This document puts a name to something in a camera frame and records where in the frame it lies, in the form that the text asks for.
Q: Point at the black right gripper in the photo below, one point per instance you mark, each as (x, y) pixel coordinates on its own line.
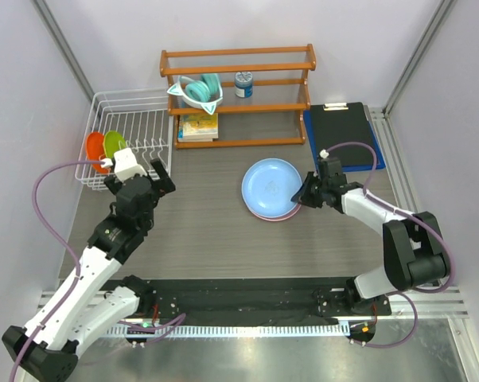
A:
(303, 196)

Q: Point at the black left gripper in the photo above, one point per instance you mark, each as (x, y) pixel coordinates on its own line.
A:
(163, 185)

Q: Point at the pink plate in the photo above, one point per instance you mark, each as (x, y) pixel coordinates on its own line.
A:
(286, 216)

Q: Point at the light blue plate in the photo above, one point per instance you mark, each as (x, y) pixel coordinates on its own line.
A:
(268, 186)

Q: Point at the lime green plate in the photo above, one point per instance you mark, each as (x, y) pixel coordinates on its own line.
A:
(113, 141)

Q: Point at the orange plate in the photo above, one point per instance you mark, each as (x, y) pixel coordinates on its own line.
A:
(94, 147)

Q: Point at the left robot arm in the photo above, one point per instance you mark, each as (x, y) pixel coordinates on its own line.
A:
(49, 346)

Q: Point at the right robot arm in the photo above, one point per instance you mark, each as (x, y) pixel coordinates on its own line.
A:
(413, 248)

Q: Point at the orange wooden shelf rack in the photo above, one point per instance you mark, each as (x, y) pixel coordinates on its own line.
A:
(280, 84)

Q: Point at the stack of books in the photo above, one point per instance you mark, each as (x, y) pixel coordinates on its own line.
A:
(198, 128)

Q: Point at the black clipboard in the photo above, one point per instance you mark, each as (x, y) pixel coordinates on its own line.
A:
(345, 133)

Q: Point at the blue clipboard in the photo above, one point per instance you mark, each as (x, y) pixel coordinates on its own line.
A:
(311, 135)

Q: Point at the teal cat ear headphones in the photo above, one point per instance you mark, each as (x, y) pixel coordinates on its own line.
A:
(205, 94)

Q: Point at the blue lidded jar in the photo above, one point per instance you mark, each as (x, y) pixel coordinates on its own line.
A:
(243, 84)

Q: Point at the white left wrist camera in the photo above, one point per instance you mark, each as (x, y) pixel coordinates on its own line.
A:
(124, 165)

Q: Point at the white wire dish rack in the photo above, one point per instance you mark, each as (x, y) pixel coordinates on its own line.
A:
(141, 116)

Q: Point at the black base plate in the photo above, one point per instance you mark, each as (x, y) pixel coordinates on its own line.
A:
(260, 302)

